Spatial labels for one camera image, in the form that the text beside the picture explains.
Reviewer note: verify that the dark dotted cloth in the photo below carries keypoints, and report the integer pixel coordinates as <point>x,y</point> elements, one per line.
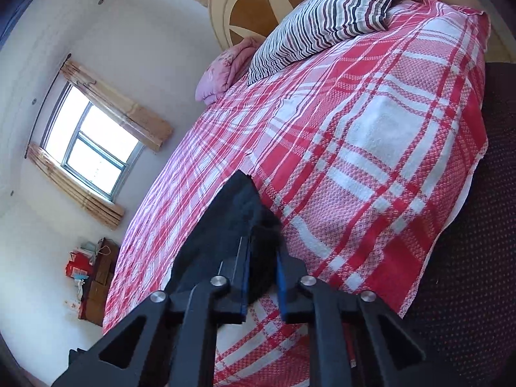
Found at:
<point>475,290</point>

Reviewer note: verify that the black pants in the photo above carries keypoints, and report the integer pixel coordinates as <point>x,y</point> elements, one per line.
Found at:
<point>225,217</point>

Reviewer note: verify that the pink folded blanket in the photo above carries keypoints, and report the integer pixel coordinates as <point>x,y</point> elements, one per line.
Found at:
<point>217,76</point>

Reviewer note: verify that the red gift bag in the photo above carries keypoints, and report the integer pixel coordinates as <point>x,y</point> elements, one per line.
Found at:
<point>78,266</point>

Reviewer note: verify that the red plaid bed sheet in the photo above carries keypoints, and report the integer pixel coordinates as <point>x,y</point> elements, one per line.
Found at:
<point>363,129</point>

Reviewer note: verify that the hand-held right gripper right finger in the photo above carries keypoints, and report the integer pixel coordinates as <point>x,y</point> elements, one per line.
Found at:
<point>282,290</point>

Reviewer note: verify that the black curtain rod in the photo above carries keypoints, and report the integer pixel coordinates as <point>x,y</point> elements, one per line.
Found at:
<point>46,107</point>

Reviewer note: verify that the brown wooden desk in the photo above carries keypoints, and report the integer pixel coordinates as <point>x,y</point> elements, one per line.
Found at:
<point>98,286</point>

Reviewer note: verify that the beige floral curtain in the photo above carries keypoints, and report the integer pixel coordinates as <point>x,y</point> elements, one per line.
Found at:
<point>76,185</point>
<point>121,105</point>

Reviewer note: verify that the sliding window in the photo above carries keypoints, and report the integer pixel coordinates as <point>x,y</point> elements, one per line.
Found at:
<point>96,141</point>

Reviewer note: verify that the cream and brown headboard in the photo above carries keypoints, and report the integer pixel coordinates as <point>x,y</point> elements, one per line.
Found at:
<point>250,8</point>

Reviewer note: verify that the striped pillow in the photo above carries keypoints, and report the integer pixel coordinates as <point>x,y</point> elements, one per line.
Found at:
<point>314,20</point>

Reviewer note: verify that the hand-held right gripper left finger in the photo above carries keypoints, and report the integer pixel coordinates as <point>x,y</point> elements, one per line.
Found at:
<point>243,290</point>

